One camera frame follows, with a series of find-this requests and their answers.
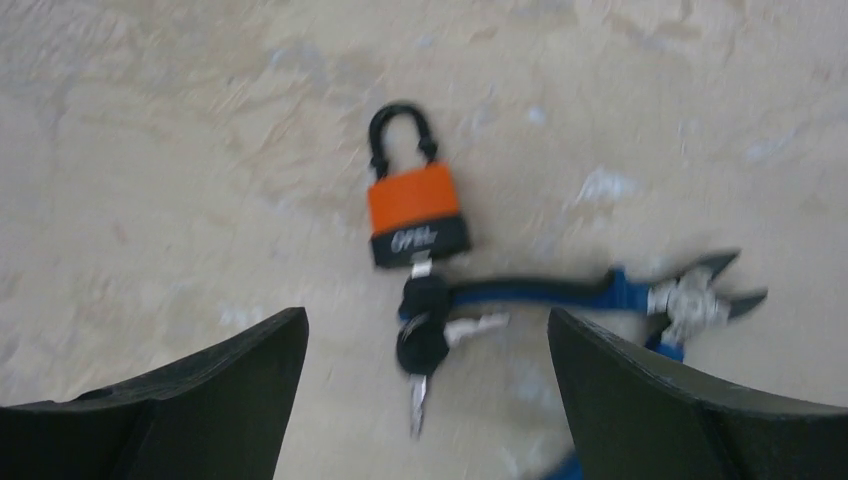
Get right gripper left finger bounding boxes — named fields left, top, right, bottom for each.
left=1, top=307, right=309, bottom=479

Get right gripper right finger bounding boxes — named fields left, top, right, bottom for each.
left=547, top=308, right=847, bottom=479

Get orange black padlock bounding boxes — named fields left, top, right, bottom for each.
left=367, top=100, right=510, bottom=439

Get blue handled pliers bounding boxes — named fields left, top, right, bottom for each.
left=450, top=248, right=770, bottom=480

